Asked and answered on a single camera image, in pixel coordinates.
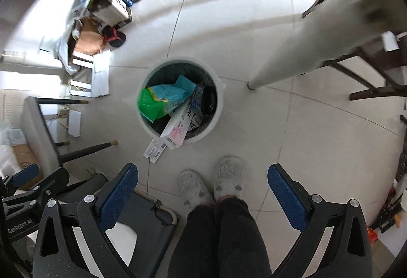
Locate grey chair with black legs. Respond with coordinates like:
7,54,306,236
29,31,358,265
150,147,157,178
21,95,118,168

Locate person's right leg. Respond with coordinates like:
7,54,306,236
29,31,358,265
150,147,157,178
214,198,272,278

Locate white round trash bin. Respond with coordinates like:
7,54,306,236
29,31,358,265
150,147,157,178
136,57,223,142

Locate long white carton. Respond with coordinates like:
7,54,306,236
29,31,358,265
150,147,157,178
159,97,194,149

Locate dark wooden chair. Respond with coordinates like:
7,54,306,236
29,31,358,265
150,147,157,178
301,0,407,102

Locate green plastic packet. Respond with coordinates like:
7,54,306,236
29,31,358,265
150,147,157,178
137,87,174,123

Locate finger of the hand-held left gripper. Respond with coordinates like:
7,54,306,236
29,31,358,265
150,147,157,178
9,164,40,188
32,167,70,200

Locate white plastic bag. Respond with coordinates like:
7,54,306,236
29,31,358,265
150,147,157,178
0,121,26,177

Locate person's leg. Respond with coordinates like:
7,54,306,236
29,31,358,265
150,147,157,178
214,198,272,278
168,203,220,278

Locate green teal plastic bag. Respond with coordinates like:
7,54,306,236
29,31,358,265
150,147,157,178
146,75,196,115

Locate white table leg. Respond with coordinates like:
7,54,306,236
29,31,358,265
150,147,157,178
248,0,385,91

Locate fuzzy grey slipper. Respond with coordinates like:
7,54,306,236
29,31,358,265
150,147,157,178
214,156,247,200
177,170,214,205

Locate person's left leg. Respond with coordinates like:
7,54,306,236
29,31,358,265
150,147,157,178
168,203,220,278

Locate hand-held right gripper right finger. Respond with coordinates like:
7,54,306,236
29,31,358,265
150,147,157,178
267,164,373,278

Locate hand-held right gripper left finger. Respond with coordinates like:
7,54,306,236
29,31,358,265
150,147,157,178
33,163,139,278

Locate white barcode paper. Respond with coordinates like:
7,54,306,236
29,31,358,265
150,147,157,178
143,138,169,165

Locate white paper cup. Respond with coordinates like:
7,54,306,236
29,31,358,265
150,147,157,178
382,31,399,52

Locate white printed cardboard box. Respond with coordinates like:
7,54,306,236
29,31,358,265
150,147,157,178
87,0,132,26

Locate blue patterned plastic wrapper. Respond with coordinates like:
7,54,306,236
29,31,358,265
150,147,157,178
191,84,206,114

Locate brown flat cardboard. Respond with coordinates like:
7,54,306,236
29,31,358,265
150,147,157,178
71,19,105,56

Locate small white paper sheet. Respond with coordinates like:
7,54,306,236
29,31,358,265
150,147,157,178
68,110,82,138

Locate brown cardboard box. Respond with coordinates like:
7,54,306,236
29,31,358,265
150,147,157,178
13,143,43,180

